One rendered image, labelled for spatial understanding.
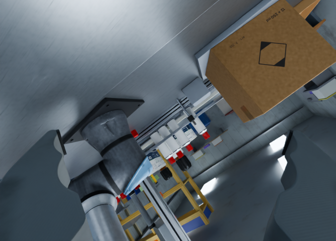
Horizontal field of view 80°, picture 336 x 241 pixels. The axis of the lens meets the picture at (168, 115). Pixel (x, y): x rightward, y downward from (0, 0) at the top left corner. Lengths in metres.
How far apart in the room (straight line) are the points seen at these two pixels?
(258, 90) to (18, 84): 0.61
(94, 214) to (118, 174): 0.11
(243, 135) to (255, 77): 8.88
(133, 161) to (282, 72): 0.53
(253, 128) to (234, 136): 0.86
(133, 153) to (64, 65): 0.33
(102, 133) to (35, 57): 0.32
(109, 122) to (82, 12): 0.37
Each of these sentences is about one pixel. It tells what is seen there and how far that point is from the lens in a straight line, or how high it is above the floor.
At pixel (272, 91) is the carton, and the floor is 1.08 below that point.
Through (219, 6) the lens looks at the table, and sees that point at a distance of 0.60.
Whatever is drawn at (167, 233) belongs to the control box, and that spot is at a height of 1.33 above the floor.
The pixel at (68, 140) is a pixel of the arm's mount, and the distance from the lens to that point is 0.68.
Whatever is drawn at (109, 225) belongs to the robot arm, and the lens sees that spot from 0.55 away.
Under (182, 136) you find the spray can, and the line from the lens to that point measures 1.12.
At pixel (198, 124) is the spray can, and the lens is 1.11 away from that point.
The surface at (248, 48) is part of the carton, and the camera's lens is 0.74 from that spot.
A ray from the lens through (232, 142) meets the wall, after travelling 9.64.
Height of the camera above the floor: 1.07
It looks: 11 degrees down
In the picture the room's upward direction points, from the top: 144 degrees clockwise
